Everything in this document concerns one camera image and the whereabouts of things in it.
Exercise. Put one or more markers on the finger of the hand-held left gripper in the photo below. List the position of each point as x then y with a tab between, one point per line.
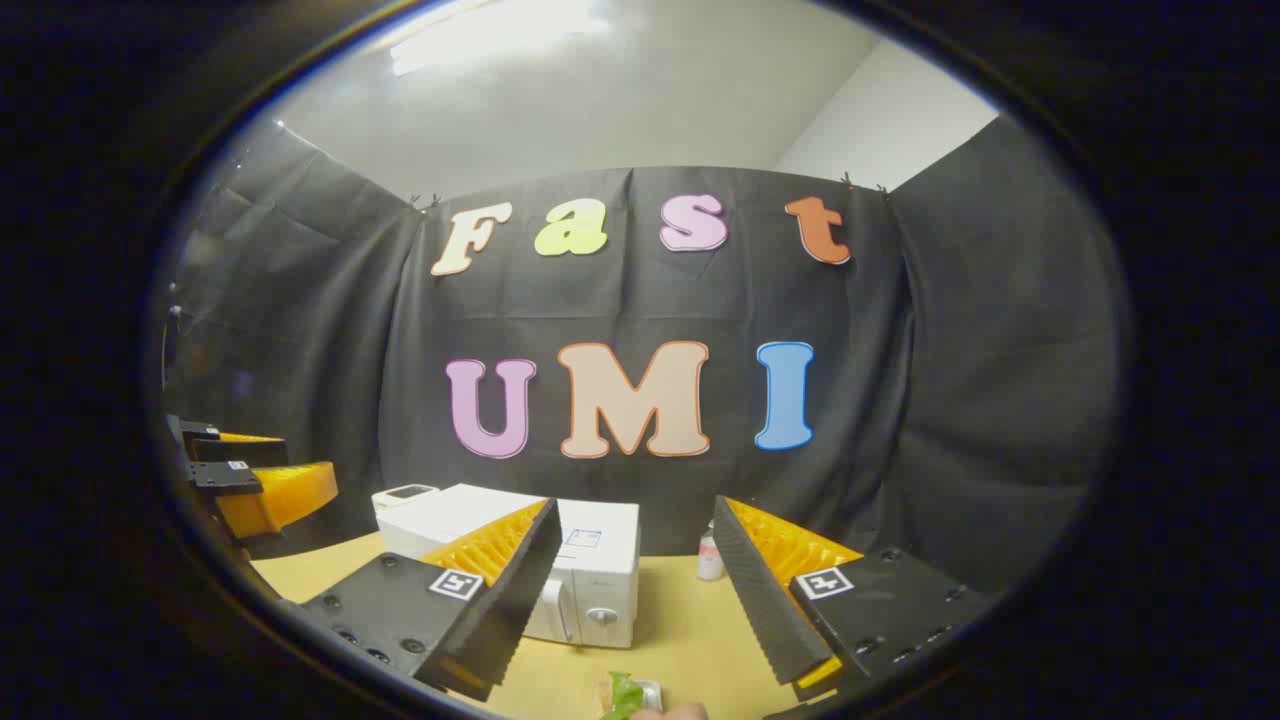
240	452
225	478

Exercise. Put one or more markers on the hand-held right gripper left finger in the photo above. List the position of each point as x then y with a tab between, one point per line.
520	590

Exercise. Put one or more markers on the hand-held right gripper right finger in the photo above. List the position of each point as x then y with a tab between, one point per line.
760	600

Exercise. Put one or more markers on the white microwave oven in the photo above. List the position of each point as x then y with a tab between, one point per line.
460	515

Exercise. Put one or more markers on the green lettuce leaf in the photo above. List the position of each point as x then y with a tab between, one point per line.
625	695

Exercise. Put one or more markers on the small plastic bottle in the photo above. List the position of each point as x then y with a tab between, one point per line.
710	562

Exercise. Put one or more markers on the white ridged tray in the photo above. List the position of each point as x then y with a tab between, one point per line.
652	692

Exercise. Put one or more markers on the white toaster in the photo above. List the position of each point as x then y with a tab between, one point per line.
405	495

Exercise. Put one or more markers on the black backdrop cloth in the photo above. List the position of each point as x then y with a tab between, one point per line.
900	400

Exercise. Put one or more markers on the black binder clip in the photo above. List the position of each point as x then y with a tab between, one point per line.
862	184
425	202

